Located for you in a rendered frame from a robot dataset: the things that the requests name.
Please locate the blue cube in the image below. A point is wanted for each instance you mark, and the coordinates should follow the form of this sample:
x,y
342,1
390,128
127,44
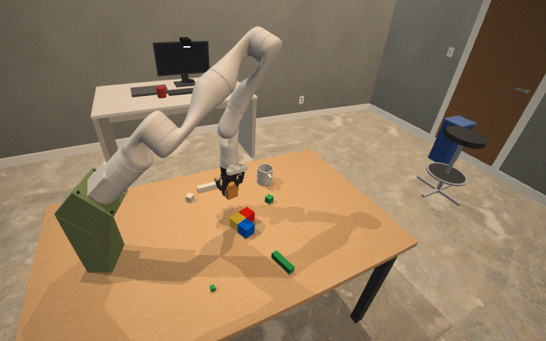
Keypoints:
x,y
246,228

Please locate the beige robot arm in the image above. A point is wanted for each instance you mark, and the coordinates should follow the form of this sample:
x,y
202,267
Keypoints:
x,y
162,136

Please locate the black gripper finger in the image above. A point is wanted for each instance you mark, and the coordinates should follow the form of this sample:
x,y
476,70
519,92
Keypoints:
x,y
239,180
224,185

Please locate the grey mug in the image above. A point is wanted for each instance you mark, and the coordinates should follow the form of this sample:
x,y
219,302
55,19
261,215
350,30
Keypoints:
x,y
264,177

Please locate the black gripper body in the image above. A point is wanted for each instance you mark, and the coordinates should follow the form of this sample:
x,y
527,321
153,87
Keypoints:
x,y
225,176

